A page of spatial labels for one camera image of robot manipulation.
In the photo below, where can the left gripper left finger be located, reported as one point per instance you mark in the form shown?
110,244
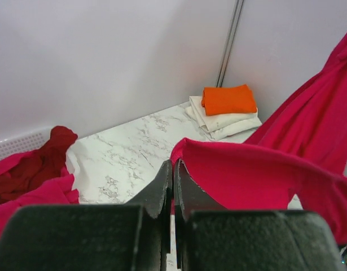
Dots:
130,236

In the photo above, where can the right wall aluminium rail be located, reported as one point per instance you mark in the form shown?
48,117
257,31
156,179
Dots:
236,14

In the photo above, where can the dark red t shirt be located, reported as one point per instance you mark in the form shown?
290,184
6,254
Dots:
25,172

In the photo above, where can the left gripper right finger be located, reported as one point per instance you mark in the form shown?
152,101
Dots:
210,237

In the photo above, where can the crimson red t shirt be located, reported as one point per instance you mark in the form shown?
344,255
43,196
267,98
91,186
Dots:
300,150

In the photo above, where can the folded orange t shirt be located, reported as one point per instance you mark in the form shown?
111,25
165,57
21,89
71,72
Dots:
239,99

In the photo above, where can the white plastic laundry basket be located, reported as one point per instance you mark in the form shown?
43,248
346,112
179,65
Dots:
33,140

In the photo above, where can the folded white t shirt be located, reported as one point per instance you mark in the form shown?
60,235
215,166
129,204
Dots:
221,126

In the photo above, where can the pink magenta t shirt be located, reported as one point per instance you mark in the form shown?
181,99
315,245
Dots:
54,191

